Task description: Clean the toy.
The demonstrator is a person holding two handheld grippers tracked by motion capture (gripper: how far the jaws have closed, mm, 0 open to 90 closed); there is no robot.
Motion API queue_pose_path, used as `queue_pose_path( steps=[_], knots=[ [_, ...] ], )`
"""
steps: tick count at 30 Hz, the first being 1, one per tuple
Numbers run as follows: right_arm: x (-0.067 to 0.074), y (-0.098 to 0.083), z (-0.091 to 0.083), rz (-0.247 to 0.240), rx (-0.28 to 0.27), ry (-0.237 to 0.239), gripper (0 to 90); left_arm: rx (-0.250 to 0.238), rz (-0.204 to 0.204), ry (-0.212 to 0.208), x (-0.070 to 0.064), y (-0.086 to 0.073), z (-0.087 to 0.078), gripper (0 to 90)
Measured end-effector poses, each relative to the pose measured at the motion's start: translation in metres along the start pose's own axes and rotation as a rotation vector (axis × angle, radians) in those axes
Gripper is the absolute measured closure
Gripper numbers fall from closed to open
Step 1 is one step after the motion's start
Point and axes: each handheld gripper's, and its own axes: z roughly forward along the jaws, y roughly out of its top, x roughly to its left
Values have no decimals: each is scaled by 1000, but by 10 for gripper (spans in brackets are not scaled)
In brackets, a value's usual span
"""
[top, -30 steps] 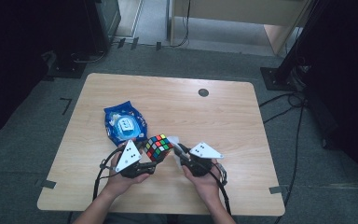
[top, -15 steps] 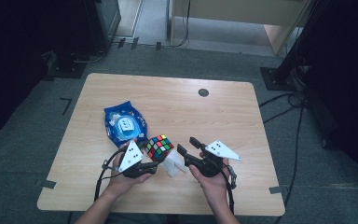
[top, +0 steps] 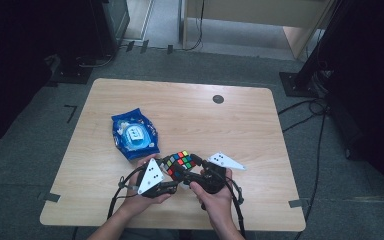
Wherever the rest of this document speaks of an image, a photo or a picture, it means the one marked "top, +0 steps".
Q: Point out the round dark table grommet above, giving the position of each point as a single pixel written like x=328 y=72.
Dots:
x=218 y=99

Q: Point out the person's right hand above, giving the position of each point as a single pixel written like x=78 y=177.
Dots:
x=215 y=206

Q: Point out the black stand with base plate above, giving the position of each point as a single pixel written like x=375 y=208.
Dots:
x=301 y=83

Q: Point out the multicoloured puzzle cube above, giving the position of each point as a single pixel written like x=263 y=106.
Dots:
x=180 y=163

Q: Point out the black curtain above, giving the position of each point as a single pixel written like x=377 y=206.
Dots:
x=20 y=50
x=373 y=83

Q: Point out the black flat stand base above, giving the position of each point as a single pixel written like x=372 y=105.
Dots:
x=70 y=75

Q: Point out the blue wet wipes pack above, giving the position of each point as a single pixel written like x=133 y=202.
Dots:
x=135 y=133

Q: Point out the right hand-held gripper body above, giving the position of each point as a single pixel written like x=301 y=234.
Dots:
x=213 y=178

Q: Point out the grey tape piece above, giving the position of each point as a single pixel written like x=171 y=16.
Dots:
x=51 y=197
x=296 y=203

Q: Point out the black angled floor tape mark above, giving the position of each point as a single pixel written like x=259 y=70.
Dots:
x=70 y=111

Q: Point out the light wooden cabinet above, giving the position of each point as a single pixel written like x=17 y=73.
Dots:
x=256 y=11

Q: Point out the person's dark trousers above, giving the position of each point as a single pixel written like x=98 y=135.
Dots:
x=166 y=235

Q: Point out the black floor tape strip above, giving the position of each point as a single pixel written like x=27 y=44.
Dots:
x=130 y=46
x=170 y=49
x=144 y=46

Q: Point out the dark glass-front cabinet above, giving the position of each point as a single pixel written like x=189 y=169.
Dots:
x=115 y=23

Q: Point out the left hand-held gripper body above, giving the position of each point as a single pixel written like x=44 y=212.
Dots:
x=150 y=178

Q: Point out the person's left hand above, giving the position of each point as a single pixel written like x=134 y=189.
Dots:
x=135 y=203

